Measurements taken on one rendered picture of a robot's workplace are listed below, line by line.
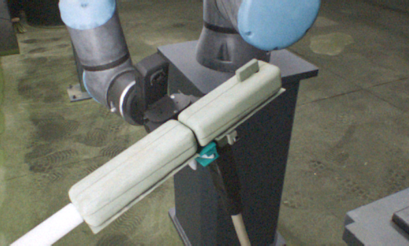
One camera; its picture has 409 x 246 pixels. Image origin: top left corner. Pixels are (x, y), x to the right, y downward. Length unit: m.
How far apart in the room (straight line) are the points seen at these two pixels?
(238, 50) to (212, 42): 0.07
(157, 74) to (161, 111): 0.06
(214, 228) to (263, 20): 0.63
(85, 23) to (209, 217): 0.63
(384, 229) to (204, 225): 0.81
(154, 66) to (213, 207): 0.58
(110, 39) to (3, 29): 2.30
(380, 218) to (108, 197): 0.26
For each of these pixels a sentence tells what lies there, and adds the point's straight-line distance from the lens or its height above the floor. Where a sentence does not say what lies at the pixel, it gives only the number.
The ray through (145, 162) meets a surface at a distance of 0.42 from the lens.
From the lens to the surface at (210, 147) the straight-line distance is 0.46.
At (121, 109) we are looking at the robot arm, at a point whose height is 0.69.
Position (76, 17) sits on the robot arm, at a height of 0.83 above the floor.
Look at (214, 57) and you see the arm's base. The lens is 0.87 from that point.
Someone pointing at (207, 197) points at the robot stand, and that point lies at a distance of 1.00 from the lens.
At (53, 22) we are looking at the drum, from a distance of 3.44.
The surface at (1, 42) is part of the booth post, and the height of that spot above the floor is 0.10.
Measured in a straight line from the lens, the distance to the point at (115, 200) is 0.42.
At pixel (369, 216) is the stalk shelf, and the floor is 0.79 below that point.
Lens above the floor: 1.00
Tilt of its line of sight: 32 degrees down
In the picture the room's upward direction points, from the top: straight up
